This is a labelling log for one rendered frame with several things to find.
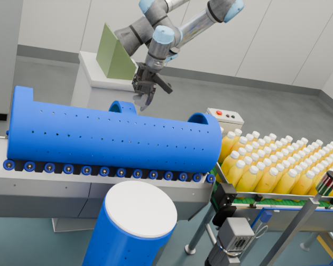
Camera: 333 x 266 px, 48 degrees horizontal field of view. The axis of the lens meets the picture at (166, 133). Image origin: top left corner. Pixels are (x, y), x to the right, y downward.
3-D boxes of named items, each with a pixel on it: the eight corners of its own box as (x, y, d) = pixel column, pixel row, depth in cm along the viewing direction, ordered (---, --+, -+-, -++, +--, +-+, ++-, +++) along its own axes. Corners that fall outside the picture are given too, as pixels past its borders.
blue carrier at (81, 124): (7, 136, 162) (15, 75, 151) (186, 154, 197) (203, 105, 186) (4, 172, 138) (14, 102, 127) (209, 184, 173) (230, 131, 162)
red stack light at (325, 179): (318, 177, 164) (323, 170, 162) (329, 178, 167) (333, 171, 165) (326, 188, 159) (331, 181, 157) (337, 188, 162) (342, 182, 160)
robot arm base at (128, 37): (110, 29, 195) (126, 18, 195) (125, 52, 204) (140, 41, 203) (116, 37, 183) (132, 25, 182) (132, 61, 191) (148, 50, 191)
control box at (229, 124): (201, 121, 216) (207, 106, 210) (230, 125, 224) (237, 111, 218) (207, 132, 208) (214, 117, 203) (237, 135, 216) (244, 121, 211)
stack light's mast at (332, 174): (305, 195, 170) (324, 169, 162) (315, 196, 173) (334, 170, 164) (313, 205, 165) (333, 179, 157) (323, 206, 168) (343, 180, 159)
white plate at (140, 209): (123, 243, 122) (122, 245, 123) (190, 228, 138) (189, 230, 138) (94, 184, 140) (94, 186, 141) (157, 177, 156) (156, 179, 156)
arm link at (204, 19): (151, 40, 202) (233, -22, 169) (166, 64, 204) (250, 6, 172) (140, 46, 193) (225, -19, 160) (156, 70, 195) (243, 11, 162)
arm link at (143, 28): (130, 26, 198) (151, 11, 198) (145, 47, 200) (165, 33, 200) (130, 22, 186) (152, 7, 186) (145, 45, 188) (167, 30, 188)
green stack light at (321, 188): (312, 185, 167) (318, 177, 164) (322, 186, 169) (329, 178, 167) (320, 196, 162) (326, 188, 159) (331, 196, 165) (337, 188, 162)
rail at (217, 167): (201, 143, 207) (203, 139, 205) (202, 143, 207) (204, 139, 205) (229, 195, 176) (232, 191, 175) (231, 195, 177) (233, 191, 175)
